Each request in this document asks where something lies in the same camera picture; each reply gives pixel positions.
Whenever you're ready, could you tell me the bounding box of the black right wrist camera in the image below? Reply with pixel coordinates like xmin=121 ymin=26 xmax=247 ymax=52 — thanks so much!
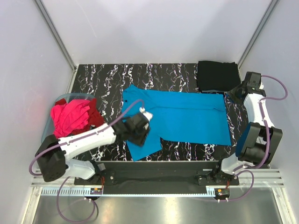
xmin=244 ymin=71 xmax=262 ymax=90

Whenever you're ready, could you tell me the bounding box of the aluminium rail frame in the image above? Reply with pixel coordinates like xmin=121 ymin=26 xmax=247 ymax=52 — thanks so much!
xmin=31 ymin=169 xmax=284 ymax=198

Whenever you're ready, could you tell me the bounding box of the blue t shirt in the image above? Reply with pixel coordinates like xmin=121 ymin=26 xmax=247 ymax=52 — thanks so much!
xmin=122 ymin=85 xmax=231 ymax=161

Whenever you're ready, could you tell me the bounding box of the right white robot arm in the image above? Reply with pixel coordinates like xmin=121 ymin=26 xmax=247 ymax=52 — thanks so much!
xmin=213 ymin=71 xmax=283 ymax=182

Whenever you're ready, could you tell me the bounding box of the dark red t shirt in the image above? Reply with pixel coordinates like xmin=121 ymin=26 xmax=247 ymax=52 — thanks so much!
xmin=55 ymin=98 xmax=105 ymax=134

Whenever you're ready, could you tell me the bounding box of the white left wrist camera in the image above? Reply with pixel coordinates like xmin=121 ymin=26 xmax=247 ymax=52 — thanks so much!
xmin=139 ymin=107 xmax=153 ymax=122

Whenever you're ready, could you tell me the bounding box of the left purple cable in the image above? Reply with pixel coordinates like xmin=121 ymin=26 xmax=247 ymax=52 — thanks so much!
xmin=28 ymin=98 xmax=146 ymax=222

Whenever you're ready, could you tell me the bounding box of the pink t shirt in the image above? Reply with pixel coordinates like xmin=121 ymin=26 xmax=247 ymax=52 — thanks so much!
xmin=50 ymin=99 xmax=90 ymax=138

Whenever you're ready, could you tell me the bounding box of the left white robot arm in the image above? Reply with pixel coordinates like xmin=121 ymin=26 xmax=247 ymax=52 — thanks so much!
xmin=35 ymin=112 xmax=153 ymax=184

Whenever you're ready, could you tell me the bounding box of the clear blue plastic basket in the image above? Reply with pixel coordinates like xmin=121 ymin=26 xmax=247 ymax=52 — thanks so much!
xmin=41 ymin=93 xmax=95 ymax=142

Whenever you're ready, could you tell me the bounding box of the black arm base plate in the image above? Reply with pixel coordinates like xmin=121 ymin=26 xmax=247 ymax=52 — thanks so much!
xmin=74 ymin=161 xmax=239 ymax=186

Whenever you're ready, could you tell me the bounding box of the folded black t shirt stack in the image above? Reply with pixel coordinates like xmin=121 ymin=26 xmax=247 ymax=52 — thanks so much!
xmin=197 ymin=61 xmax=241 ymax=92

